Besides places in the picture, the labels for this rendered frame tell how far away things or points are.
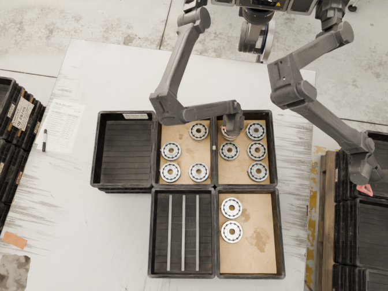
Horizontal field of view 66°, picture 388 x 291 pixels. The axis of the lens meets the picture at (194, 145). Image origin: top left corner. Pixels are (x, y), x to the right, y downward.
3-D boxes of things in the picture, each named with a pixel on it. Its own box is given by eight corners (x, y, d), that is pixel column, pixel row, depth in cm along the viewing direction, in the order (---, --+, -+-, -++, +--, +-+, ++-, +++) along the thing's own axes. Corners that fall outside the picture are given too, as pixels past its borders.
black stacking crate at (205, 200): (155, 191, 153) (152, 187, 142) (213, 191, 152) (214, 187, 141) (152, 275, 141) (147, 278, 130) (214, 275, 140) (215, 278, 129)
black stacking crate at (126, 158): (105, 119, 166) (99, 111, 155) (158, 119, 165) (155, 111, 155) (97, 190, 154) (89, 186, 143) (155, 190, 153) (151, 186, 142)
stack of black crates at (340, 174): (334, 150, 226) (365, 129, 183) (375, 157, 224) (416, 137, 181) (332, 203, 214) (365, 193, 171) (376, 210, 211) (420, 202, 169)
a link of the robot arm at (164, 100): (164, 102, 87) (140, 106, 93) (189, 127, 96) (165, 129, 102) (202, 1, 106) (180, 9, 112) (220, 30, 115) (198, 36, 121)
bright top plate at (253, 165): (248, 161, 152) (248, 160, 151) (268, 162, 151) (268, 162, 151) (247, 180, 149) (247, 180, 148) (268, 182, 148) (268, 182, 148)
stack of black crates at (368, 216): (333, 204, 214) (357, 196, 181) (376, 211, 211) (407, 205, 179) (331, 262, 202) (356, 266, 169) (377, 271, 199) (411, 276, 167)
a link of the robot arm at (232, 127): (237, 100, 126) (219, 102, 131) (233, 125, 122) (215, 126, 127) (248, 112, 135) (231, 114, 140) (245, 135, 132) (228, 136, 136)
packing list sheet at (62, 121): (51, 98, 184) (50, 97, 183) (86, 103, 182) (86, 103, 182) (33, 148, 174) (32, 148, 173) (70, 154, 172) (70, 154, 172)
